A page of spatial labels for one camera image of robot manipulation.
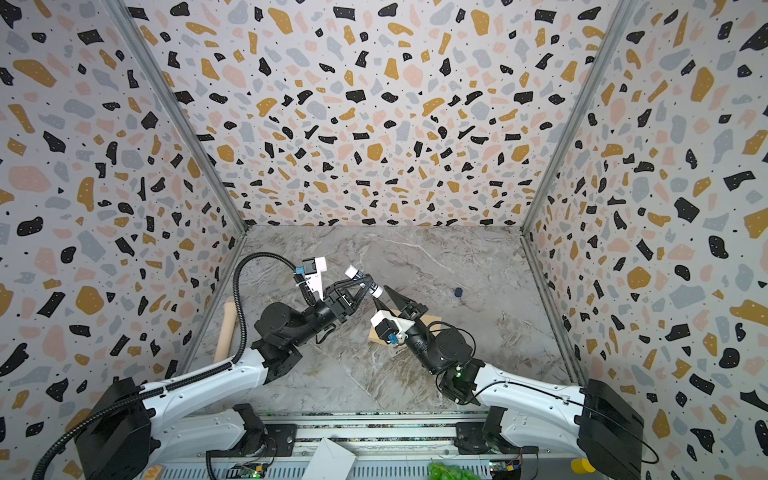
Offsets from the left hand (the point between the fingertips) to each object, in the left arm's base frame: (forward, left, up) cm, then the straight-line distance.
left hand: (369, 279), depth 61 cm
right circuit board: (-30, -30, -37) cm, 57 cm away
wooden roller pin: (+5, +46, -34) cm, 58 cm away
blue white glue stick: (+2, +3, -1) cm, 4 cm away
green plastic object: (-30, -15, -31) cm, 46 cm away
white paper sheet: (-28, +10, -32) cm, 44 cm away
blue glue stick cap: (+19, -27, -36) cm, 49 cm away
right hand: (0, -3, -3) cm, 4 cm away
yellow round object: (-30, -46, -30) cm, 63 cm away
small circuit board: (-29, +29, -36) cm, 55 cm away
